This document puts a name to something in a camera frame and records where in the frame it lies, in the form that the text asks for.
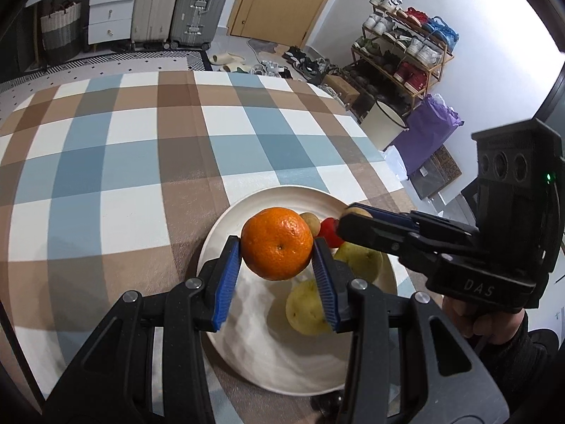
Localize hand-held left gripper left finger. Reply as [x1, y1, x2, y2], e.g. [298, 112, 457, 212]
[42, 235, 243, 424]

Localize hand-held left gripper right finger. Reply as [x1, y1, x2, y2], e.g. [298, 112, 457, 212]
[311, 237, 513, 424]

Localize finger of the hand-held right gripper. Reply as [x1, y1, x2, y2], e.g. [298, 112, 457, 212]
[349, 203, 480, 241]
[337, 213, 444, 270]

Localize yellow pear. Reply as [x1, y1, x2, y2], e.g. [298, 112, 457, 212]
[285, 279, 333, 335]
[334, 243, 384, 285]

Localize red tomato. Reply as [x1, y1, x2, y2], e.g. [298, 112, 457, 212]
[319, 217, 346, 249]

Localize orange mandarin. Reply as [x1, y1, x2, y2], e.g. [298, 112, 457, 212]
[240, 207, 315, 282]

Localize cream round plate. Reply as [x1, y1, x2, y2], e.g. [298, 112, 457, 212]
[196, 187, 400, 396]

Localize person's right forearm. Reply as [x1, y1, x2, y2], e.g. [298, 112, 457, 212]
[477, 309, 565, 424]

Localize person's right hand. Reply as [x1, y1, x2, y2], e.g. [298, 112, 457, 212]
[441, 294, 528, 346]

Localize white plastic bag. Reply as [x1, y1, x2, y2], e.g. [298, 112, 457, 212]
[382, 146, 411, 182]

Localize dark patterned floor mats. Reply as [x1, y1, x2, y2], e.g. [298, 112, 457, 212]
[408, 146, 463, 199]

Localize purple bag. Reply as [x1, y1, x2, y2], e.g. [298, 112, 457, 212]
[391, 94, 464, 177]

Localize cream bin with black rim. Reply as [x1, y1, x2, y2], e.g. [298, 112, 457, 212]
[359, 99, 411, 151]

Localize dark plum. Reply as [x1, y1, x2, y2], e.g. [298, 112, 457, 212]
[309, 395, 349, 424]

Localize brown cardboard box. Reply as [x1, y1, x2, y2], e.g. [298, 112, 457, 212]
[322, 75, 362, 107]

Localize checkered tablecloth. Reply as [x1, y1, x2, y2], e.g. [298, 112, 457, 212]
[0, 71, 409, 424]

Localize wooden shoe rack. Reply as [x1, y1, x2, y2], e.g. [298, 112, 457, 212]
[352, 0, 460, 118]

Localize rows of racked sneakers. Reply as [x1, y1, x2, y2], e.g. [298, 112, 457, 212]
[355, 0, 460, 93]

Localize scattered shoes pile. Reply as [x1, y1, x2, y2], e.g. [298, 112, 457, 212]
[249, 46, 349, 87]

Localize blue plastic bag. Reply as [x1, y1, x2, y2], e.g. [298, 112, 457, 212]
[426, 17, 460, 45]

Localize grey door mat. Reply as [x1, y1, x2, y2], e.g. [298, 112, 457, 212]
[246, 37, 287, 56]

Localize wooden door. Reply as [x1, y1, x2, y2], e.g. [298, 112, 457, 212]
[226, 0, 349, 40]

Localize black white patterned rug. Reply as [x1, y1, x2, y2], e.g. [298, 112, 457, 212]
[0, 48, 213, 93]

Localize silver suitcase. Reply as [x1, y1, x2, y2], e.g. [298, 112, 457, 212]
[170, 0, 237, 51]

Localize beige suitcase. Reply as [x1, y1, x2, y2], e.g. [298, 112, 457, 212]
[131, 0, 186, 51]

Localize white drawer cabinet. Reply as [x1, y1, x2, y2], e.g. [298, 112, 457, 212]
[87, 0, 138, 47]

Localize woven laundry basket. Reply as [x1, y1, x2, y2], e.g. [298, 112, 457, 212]
[41, 2, 84, 65]

